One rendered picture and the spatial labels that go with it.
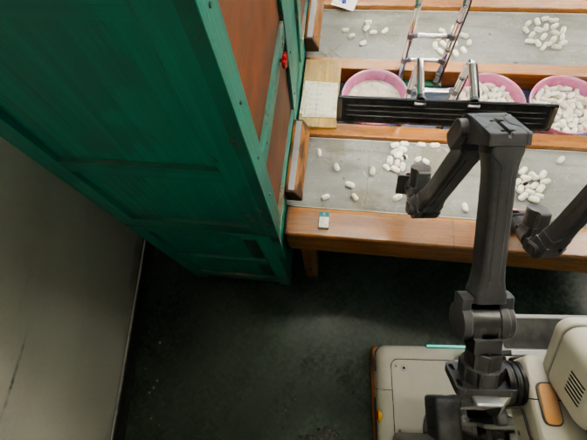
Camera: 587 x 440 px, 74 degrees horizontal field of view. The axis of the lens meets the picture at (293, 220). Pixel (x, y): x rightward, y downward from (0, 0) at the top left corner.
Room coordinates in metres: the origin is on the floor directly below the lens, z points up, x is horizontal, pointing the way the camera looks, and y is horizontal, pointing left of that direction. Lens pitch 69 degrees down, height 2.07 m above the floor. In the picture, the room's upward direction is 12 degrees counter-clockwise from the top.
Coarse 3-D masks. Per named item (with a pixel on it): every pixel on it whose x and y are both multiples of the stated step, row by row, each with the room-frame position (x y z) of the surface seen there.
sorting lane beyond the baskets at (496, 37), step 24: (336, 24) 1.38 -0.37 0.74; (360, 24) 1.36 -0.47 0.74; (384, 24) 1.33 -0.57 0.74; (408, 24) 1.30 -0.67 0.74; (432, 24) 1.27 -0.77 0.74; (480, 24) 1.22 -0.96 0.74; (504, 24) 1.19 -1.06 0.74; (576, 24) 1.11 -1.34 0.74; (336, 48) 1.25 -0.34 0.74; (360, 48) 1.23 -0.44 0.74; (384, 48) 1.20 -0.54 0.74; (432, 48) 1.15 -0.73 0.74; (456, 48) 1.12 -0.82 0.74; (480, 48) 1.10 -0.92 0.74; (504, 48) 1.07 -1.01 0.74; (528, 48) 1.04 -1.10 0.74; (576, 48) 1.00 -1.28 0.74
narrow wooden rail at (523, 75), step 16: (304, 64) 1.19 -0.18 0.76; (352, 64) 1.13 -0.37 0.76; (368, 64) 1.11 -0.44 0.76; (384, 64) 1.10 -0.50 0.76; (432, 64) 1.05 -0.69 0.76; (448, 64) 1.03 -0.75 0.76; (464, 64) 1.02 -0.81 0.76; (480, 64) 1.00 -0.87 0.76; (496, 64) 0.98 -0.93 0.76; (512, 64) 0.97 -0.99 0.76; (448, 80) 0.99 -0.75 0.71; (528, 80) 0.90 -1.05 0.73
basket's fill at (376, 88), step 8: (368, 80) 1.06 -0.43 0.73; (376, 80) 1.05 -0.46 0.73; (352, 88) 1.04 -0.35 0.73; (360, 88) 1.03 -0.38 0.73; (368, 88) 1.02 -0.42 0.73; (376, 88) 1.01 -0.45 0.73; (384, 88) 1.00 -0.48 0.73; (392, 88) 1.00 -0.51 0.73; (376, 96) 0.97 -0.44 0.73; (384, 96) 0.96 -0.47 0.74; (392, 96) 0.96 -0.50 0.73
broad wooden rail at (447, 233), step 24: (288, 216) 0.52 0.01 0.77; (312, 216) 0.50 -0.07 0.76; (336, 216) 0.48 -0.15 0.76; (360, 216) 0.47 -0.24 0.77; (384, 216) 0.45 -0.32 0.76; (408, 216) 0.43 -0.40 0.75; (288, 240) 0.46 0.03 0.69; (312, 240) 0.43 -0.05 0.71; (336, 240) 0.40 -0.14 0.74; (360, 240) 0.38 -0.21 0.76; (384, 240) 0.36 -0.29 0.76; (408, 240) 0.34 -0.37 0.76; (432, 240) 0.32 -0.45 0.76; (456, 240) 0.31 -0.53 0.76; (576, 240) 0.22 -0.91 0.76; (528, 264) 0.20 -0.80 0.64; (552, 264) 0.18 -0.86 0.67; (576, 264) 0.16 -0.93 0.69
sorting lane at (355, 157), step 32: (320, 160) 0.73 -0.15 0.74; (352, 160) 0.70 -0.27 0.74; (384, 160) 0.68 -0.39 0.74; (544, 160) 0.54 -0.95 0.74; (576, 160) 0.51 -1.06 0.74; (320, 192) 0.60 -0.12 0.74; (352, 192) 0.57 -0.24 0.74; (384, 192) 0.54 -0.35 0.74; (544, 192) 0.42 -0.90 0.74; (576, 192) 0.39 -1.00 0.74
